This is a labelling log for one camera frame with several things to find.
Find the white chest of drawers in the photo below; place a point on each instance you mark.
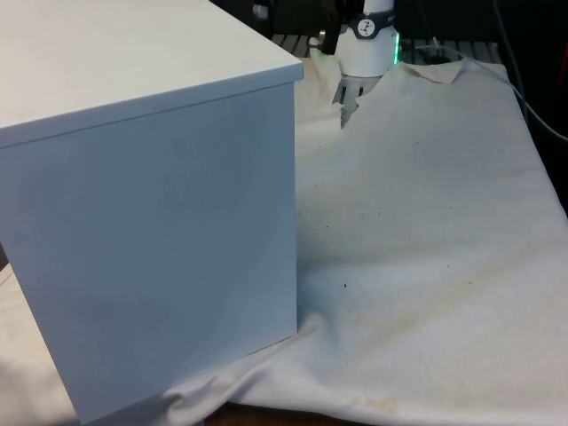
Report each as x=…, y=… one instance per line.
x=151, y=213

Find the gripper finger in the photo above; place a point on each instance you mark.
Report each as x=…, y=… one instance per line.
x=330, y=31

